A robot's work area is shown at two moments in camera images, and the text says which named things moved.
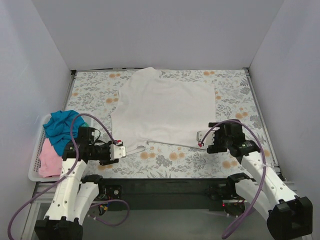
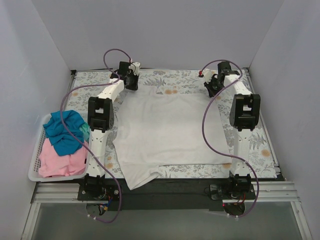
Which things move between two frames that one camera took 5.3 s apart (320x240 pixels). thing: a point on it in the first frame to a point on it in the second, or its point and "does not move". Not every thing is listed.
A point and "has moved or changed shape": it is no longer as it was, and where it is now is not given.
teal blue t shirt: x=58 y=130 does not move
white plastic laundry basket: x=33 y=171 does not move
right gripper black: x=216 y=141 to x=214 y=85
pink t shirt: x=50 y=161 does not move
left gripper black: x=109 y=154 to x=131 y=81
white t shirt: x=149 y=108 has moved or changed shape
